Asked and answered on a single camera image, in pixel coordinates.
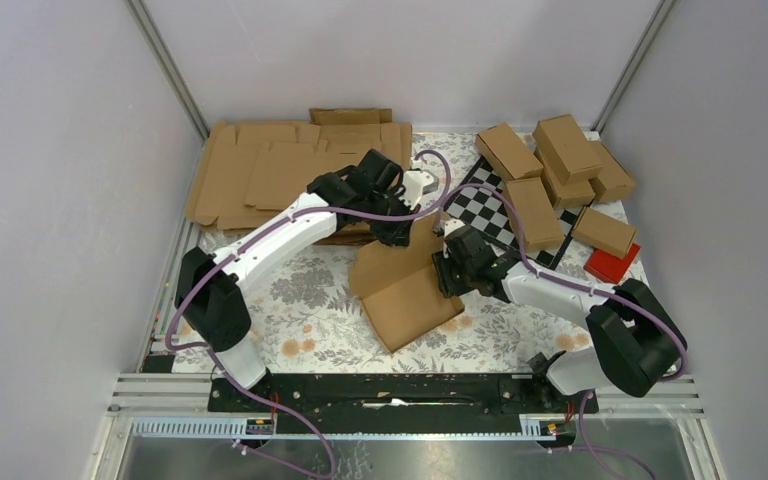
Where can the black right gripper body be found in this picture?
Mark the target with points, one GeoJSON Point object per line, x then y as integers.
{"type": "Point", "coordinates": [454, 278]}

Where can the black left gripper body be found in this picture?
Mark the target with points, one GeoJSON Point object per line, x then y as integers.
{"type": "Point", "coordinates": [391, 202]}

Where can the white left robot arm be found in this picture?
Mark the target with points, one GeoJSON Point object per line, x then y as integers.
{"type": "Point", "coordinates": [211, 287]}

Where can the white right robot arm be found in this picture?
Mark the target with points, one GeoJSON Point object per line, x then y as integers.
{"type": "Point", "coordinates": [634, 342]}

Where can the folded cardboard box on chessboard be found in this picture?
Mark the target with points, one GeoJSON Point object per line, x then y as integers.
{"type": "Point", "coordinates": [532, 215]}

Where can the folded cardboard box lower stack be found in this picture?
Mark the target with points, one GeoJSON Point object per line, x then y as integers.
{"type": "Point", "coordinates": [564, 196]}

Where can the folded cardboard box stack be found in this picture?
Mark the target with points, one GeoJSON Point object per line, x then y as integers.
{"type": "Point", "coordinates": [563, 145]}
{"type": "Point", "coordinates": [564, 196]}

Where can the folded cardboard box top stack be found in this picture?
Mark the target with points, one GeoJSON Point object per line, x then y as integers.
{"type": "Point", "coordinates": [563, 145]}

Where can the black and white chessboard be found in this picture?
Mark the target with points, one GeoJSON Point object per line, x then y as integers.
{"type": "Point", "coordinates": [488, 215]}

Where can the stack of flat cardboard blanks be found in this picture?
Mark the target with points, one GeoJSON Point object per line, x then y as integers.
{"type": "Point", "coordinates": [252, 170]}

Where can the floral patterned table mat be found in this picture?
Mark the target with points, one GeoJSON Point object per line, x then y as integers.
{"type": "Point", "coordinates": [304, 318]}

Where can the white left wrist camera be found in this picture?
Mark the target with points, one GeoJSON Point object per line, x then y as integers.
{"type": "Point", "coordinates": [416, 183]}

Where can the right aluminium corner post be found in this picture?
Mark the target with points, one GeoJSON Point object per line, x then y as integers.
{"type": "Point", "coordinates": [648, 38]}

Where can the aluminium corner post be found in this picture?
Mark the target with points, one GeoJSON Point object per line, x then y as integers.
{"type": "Point", "coordinates": [164, 58]}
{"type": "Point", "coordinates": [648, 38]}

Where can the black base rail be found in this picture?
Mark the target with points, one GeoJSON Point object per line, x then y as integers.
{"type": "Point", "coordinates": [310, 397]}

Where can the left aluminium corner post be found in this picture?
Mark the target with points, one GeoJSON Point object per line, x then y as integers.
{"type": "Point", "coordinates": [164, 58]}

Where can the slotted metal cable duct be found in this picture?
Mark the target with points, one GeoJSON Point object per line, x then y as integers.
{"type": "Point", "coordinates": [392, 425]}

